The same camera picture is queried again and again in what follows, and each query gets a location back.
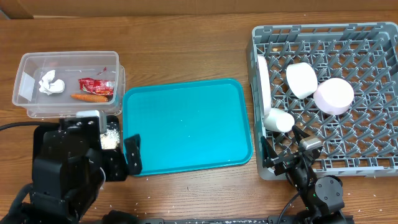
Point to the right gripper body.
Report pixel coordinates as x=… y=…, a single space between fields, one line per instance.
x=285 y=162

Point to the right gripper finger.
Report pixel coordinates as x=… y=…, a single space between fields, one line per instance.
x=268 y=153
x=301 y=137

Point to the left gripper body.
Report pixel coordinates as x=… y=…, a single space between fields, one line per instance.
x=100 y=163

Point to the food scraps and rice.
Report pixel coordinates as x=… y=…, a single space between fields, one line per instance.
x=110 y=139

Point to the small white cup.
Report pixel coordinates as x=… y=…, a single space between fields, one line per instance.
x=278 y=121

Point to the orange carrot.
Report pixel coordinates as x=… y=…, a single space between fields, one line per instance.
x=90 y=98

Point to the red snack wrapper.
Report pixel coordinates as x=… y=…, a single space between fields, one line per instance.
x=96 y=86

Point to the large white plate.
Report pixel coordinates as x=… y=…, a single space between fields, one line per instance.
x=264 y=84

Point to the white bowl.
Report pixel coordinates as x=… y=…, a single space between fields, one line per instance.
x=302 y=79

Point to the white napkin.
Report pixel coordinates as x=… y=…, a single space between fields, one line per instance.
x=49 y=85

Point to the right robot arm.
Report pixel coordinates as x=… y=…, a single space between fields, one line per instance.
x=322 y=196

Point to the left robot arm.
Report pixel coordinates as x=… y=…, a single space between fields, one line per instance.
x=69 y=166

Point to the grey dishwasher rack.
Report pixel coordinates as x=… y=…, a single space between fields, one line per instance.
x=361 y=141

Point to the black plastic tray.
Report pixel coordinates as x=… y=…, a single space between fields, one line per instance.
x=38 y=138

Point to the teal plastic tray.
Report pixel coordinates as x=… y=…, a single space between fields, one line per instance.
x=188 y=126

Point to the clear plastic container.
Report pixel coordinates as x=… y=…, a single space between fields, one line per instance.
x=69 y=67

